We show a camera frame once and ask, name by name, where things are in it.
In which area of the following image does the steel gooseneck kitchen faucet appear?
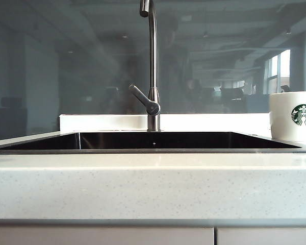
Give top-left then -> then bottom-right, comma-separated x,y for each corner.
139,0 -> 162,132

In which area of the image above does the steel faucet lever handle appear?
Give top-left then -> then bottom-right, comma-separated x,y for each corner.
129,84 -> 161,115

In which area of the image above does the light grey cabinet door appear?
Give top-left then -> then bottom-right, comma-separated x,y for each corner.
0,227 -> 215,245
216,227 -> 306,245

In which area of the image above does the black steel sink basin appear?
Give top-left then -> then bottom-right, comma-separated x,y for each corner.
0,131 -> 303,154

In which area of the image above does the white Starbucks ceramic mug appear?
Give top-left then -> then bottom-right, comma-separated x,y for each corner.
268,86 -> 306,142

